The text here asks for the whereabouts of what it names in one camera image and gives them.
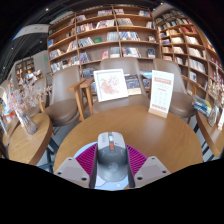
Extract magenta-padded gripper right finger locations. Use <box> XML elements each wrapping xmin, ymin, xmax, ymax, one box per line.
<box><xmin>125</xmin><ymin>143</ymin><xmax>173</xmax><ymax>189</ymax></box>

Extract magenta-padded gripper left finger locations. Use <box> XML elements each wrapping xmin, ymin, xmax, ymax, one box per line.
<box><xmin>53</xmin><ymin>143</ymin><xmax>99</xmax><ymax>189</ymax></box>

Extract grey computer mouse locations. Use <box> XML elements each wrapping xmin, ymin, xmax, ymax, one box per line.
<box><xmin>96</xmin><ymin>131</ymin><xmax>130</xmax><ymax>184</ymax></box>

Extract round light blue mouse pad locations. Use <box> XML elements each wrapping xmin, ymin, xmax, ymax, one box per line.
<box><xmin>72</xmin><ymin>141</ymin><xmax>130</xmax><ymax>192</ymax></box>

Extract round wooden side table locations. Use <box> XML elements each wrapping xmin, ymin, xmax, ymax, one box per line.
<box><xmin>7</xmin><ymin>112</ymin><xmax>60</xmax><ymax>171</ymax></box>
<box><xmin>195</xmin><ymin>109</ymin><xmax>224</xmax><ymax>158</ymax></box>

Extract glass vase with pink flowers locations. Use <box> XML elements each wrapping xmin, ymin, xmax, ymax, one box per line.
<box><xmin>7</xmin><ymin>79</ymin><xmax>52</xmax><ymax>136</ymax></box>

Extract beige chair with wooden arms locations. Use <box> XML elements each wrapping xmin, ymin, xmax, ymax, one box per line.
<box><xmin>79</xmin><ymin>56</ymin><xmax>152</xmax><ymax>116</ymax></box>
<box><xmin>151</xmin><ymin>58</ymin><xmax>198</xmax><ymax>120</ymax></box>
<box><xmin>44</xmin><ymin>64</ymin><xmax>86</xmax><ymax>128</ymax></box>

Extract white red sign, wooden base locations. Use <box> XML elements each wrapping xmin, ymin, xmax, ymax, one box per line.
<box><xmin>216</xmin><ymin>105</ymin><xmax>224</xmax><ymax>131</ymax></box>
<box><xmin>147</xmin><ymin>69</ymin><xmax>176</xmax><ymax>120</ymax></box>

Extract dark cover book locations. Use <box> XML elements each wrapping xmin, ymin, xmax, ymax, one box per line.
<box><xmin>123</xmin><ymin>73</ymin><xmax>143</xmax><ymax>96</ymax></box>

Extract white framed floral picture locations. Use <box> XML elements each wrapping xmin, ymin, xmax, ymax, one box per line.
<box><xmin>92</xmin><ymin>68</ymin><xmax>130</xmax><ymax>103</ymax></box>

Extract stack of books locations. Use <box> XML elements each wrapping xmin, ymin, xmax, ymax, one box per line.
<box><xmin>191</xmin><ymin>94</ymin><xmax>214</xmax><ymax>118</ymax></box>

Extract blue books on armrests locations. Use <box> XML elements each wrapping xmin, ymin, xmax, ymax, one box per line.
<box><xmin>139</xmin><ymin>70</ymin><xmax>154</xmax><ymax>82</ymax></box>

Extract small distant wooden bookshelf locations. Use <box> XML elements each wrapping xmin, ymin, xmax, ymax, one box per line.
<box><xmin>14</xmin><ymin>56</ymin><xmax>36</xmax><ymax>83</ymax></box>

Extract wide wooden bookshelf unit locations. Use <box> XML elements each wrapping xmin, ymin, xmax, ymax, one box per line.
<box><xmin>46</xmin><ymin>4</ymin><xmax>158</xmax><ymax>80</ymax></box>

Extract curved wooden bookshelf unit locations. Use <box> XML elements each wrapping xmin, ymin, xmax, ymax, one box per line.
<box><xmin>152</xmin><ymin>7</ymin><xmax>224</xmax><ymax>102</ymax></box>

